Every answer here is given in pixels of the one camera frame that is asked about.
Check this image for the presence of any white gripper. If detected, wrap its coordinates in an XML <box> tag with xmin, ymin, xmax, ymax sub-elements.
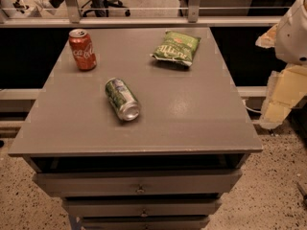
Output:
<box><xmin>255</xmin><ymin>0</ymin><xmax>307</xmax><ymax>129</ymax></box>

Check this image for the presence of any green soda can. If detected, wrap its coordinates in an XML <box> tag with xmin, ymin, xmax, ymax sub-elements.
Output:
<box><xmin>105</xmin><ymin>78</ymin><xmax>141</xmax><ymax>122</ymax></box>

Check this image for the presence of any red cola can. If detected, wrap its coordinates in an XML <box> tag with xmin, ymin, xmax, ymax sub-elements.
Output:
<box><xmin>69</xmin><ymin>29</ymin><xmax>97</xmax><ymax>71</ymax></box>

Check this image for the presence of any green chip bag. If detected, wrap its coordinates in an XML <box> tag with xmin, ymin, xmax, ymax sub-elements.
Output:
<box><xmin>151</xmin><ymin>31</ymin><xmax>201</xmax><ymax>67</ymax></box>

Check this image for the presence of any grey drawer cabinet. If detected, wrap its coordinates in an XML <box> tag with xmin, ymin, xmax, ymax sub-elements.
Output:
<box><xmin>10</xmin><ymin>28</ymin><xmax>262</xmax><ymax>230</ymax></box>

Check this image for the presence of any white cable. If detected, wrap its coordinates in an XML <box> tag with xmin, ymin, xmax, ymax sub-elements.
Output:
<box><xmin>243</xmin><ymin>99</ymin><xmax>263</xmax><ymax>115</ymax></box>

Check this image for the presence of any metal railing frame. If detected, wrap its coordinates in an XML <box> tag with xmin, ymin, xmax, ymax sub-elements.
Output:
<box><xmin>0</xmin><ymin>0</ymin><xmax>307</xmax><ymax>29</ymax></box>

